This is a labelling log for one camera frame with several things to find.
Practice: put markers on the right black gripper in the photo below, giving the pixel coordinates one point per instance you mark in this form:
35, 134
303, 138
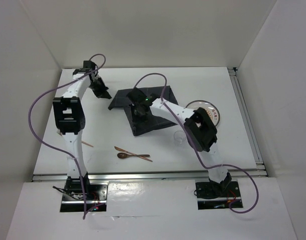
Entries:
140, 119

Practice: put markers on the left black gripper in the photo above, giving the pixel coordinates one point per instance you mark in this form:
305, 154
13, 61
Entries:
99, 93

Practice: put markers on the dark grey checked cloth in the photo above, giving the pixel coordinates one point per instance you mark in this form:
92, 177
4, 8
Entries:
151, 123

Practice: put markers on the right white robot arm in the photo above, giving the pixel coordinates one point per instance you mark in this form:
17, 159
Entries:
201, 133

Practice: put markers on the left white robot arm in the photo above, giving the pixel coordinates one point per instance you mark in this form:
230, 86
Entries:
70, 121

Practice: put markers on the copper knife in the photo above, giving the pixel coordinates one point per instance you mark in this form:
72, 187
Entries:
124, 151

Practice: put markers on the clear plastic cup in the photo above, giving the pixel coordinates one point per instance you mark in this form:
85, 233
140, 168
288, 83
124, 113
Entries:
180, 139

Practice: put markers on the dark wooden spoon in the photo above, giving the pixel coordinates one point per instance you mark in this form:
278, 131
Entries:
126, 155

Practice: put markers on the copper fork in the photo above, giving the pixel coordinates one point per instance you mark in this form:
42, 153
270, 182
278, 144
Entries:
83, 142

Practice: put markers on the patterned glass plate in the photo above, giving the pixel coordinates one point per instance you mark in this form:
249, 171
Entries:
211, 109

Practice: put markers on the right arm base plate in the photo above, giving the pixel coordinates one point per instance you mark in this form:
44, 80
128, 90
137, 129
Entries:
208, 199

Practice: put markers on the front aluminium rail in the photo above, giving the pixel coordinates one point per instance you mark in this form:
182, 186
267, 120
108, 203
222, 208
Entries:
127, 176

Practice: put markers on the aluminium rail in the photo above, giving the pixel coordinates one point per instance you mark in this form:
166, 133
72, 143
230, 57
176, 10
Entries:
246, 118
127, 176

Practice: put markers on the right aluminium rail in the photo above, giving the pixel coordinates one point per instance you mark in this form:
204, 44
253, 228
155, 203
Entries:
246, 118

